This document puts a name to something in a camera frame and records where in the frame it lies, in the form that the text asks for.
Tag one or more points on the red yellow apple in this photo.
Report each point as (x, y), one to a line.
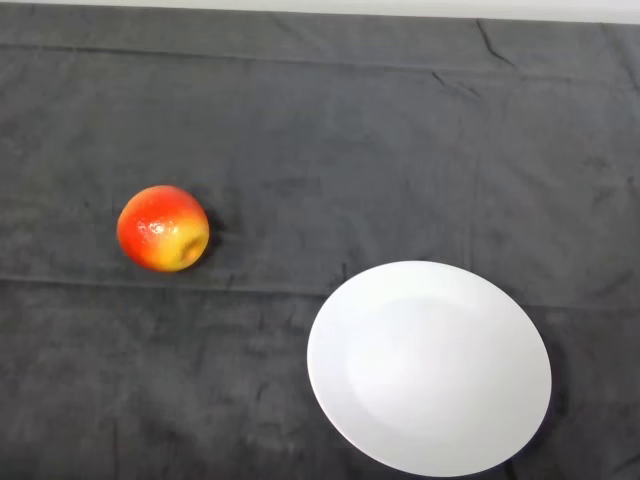
(160, 225)

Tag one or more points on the white round plate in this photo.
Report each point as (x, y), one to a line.
(430, 370)

